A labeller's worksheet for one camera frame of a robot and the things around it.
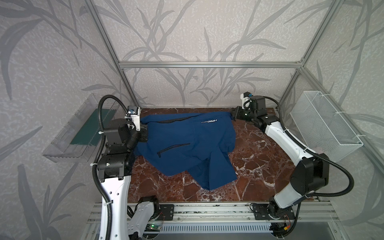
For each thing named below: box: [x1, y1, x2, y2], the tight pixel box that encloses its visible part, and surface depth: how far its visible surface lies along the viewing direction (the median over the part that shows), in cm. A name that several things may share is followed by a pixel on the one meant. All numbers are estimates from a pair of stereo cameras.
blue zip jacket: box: [134, 111, 238, 191], surface depth 84 cm
